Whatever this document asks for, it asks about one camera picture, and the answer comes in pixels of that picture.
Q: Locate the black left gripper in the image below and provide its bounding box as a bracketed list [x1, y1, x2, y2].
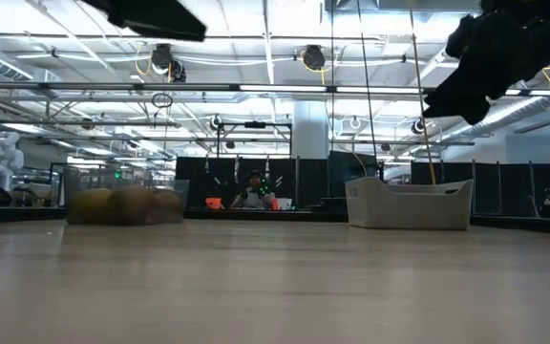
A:
[81, 0, 207, 42]

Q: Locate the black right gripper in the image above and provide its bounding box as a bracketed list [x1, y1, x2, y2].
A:
[422, 0, 550, 126]

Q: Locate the light grey plastic basket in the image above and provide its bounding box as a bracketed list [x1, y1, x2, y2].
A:
[345, 176, 475, 230]

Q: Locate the dark teal partition panel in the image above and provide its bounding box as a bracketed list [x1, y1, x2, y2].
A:
[328, 150, 382, 211]

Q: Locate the long ceiling light bar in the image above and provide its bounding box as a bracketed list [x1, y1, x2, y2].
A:
[0, 80, 550, 97]

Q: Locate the white building column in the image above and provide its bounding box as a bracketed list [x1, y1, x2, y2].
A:
[292, 99, 329, 160]

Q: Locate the brown translucent basket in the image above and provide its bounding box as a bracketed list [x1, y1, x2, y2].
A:
[64, 165, 191, 225]

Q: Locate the long yellow hanging cable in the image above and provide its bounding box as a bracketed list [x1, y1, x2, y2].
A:
[407, 0, 437, 185]

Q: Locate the black partition wall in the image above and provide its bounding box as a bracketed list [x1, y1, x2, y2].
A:
[409, 160, 550, 220]
[174, 155, 329, 211]

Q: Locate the long black hanging cable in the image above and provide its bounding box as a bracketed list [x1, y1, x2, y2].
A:
[356, 0, 380, 181]

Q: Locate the black background gantry frame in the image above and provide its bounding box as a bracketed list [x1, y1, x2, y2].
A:
[215, 120, 294, 159]

